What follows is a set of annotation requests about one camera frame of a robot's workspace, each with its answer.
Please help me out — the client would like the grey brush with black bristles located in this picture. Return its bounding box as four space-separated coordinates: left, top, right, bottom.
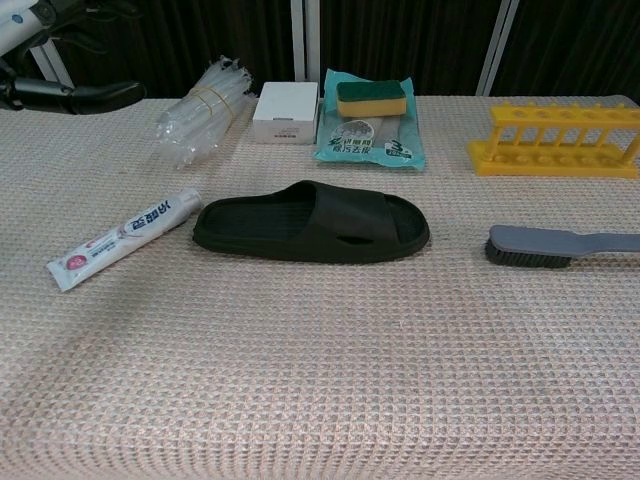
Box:
483 224 640 270

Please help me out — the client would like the white metal frame post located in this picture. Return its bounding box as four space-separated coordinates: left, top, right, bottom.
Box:
28 43 72 84
476 0 520 97
291 0 322 83

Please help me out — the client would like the yellow green scouring sponge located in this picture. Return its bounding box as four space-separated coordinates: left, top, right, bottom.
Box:
335 79 408 119

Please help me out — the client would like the beige waffle tablecloth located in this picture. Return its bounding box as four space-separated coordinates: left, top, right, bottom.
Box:
0 93 640 480

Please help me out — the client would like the yellow rubber band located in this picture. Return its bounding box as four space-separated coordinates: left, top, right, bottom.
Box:
189 86 235 112

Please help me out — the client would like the white toothpaste tube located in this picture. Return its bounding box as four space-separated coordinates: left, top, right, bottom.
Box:
46 187 204 294

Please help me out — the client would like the white cardboard box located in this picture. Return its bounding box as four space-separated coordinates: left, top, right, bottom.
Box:
251 81 320 147

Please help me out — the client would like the dark green curtain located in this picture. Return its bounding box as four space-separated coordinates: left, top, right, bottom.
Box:
29 0 640 109

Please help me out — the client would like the teal sponge package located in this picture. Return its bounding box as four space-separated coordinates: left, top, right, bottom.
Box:
313 67 427 175

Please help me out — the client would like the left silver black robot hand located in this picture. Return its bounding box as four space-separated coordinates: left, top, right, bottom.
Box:
0 63 148 116

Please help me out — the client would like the bundle of clear plastic tubes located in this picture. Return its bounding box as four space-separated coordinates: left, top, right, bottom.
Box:
155 56 256 170

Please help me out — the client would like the yellow test tube rack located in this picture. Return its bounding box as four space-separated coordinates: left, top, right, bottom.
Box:
465 101 640 178

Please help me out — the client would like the black rubber slipper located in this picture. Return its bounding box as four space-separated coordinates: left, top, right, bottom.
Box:
192 180 432 265

